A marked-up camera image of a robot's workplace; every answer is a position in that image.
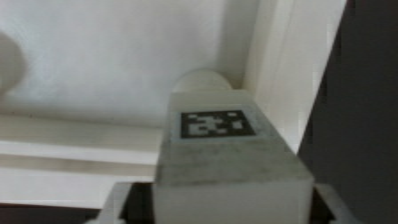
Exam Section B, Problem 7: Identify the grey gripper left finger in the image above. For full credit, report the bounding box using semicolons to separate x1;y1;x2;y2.
83;182;154;224

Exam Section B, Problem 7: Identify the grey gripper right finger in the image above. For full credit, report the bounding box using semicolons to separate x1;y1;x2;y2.
311;184;364;224

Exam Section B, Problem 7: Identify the white table leg with tag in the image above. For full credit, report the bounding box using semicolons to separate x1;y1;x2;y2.
153;70;314;224

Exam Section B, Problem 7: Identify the white square tabletop part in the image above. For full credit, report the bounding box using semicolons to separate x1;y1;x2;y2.
0;0;348;208

